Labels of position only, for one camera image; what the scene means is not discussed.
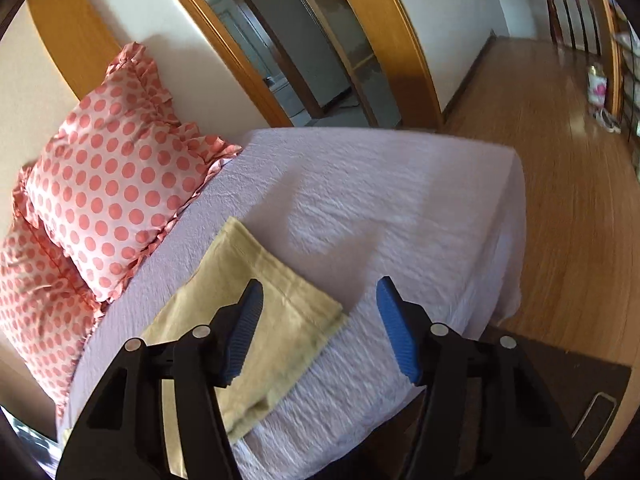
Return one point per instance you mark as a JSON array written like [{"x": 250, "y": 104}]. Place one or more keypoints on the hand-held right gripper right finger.
[{"x": 400, "y": 335}]

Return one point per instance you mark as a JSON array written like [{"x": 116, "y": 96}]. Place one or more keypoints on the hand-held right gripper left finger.
[{"x": 243, "y": 330}]

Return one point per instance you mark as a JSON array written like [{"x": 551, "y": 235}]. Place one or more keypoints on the yellow pants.
[{"x": 280, "y": 285}]

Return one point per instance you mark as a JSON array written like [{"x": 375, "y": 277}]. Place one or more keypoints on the bed with lavender sheet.
[{"x": 380, "y": 220}]

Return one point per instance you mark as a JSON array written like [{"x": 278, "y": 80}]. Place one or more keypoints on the pink polka dot pillow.
[
  {"x": 117, "y": 185},
  {"x": 42, "y": 305}
]

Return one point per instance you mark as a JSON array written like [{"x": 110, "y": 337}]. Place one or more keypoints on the pair of white shoes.
[{"x": 607, "y": 120}]

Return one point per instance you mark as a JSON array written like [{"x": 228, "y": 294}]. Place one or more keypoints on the floral white bag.
[{"x": 597, "y": 85}]

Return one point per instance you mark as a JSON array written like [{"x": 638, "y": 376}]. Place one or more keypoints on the wooden headboard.
[{"x": 70, "y": 35}]

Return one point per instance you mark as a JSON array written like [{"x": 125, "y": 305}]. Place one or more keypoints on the wooden stair railing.
[{"x": 575, "y": 20}]

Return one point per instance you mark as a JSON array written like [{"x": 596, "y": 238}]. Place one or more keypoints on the wooden door frame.
[{"x": 395, "y": 40}]

